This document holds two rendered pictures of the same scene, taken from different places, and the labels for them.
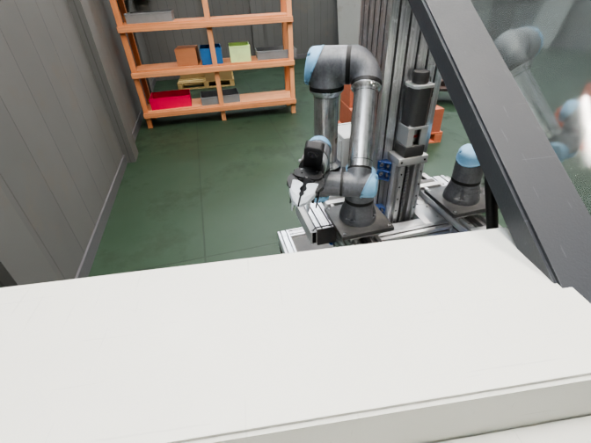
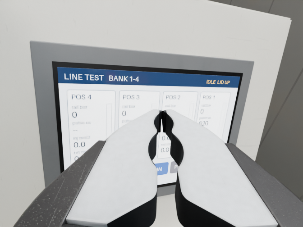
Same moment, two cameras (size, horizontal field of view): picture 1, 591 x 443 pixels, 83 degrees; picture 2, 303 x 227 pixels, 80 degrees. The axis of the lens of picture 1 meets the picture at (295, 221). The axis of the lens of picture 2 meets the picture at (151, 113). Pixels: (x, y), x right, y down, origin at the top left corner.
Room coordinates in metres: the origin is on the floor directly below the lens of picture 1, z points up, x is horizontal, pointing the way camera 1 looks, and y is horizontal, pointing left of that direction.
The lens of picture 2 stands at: (0.73, -0.05, 1.51)
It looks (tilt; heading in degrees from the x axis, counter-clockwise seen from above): 29 degrees down; 164
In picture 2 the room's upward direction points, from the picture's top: 10 degrees clockwise
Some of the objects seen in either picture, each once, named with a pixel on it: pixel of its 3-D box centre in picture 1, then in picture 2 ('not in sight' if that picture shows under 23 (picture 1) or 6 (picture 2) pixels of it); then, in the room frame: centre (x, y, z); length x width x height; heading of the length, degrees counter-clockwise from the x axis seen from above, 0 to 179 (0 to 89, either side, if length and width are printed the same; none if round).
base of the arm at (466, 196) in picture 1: (463, 187); not in sight; (1.26, -0.74, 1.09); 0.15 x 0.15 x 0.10
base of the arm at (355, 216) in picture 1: (358, 206); not in sight; (1.15, -0.26, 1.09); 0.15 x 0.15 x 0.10
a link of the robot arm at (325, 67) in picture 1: (326, 128); not in sight; (1.18, -0.13, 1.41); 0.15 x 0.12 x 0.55; 77
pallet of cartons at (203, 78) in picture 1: (205, 73); not in sight; (8.39, 1.92, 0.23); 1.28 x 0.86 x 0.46; 101
